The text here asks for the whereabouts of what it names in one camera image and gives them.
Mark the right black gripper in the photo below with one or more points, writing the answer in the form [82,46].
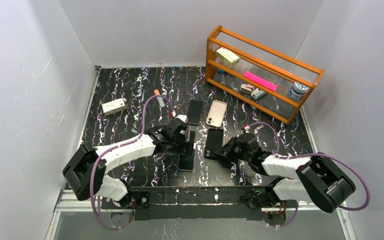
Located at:
[228,149]

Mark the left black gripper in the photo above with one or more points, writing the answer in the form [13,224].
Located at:
[188,141]

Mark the black phone case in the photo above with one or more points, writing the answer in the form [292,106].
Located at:
[214,141]

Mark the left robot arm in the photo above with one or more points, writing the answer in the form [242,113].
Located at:
[87,171]

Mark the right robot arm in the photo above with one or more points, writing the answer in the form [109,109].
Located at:
[315,178]

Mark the pink flat case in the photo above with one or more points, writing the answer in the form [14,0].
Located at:
[260,81]

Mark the orange grey highlighter marker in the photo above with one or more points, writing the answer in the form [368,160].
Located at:
[159,99]

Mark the white box on table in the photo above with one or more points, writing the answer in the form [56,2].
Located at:
[114,106]

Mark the light blue stapler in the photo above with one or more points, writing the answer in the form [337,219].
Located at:
[257,94]

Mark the beige small stapler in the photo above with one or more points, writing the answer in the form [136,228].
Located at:
[247,88]

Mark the orange wooden shelf rack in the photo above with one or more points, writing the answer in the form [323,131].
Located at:
[265,62]

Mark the blue white round jar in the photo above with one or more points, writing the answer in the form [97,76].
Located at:
[298,91]

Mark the cream cardboard box on shelf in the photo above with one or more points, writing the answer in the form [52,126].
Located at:
[228,57]

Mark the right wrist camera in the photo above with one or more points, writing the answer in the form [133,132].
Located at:
[246,129]

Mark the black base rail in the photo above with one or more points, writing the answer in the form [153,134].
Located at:
[193,202]

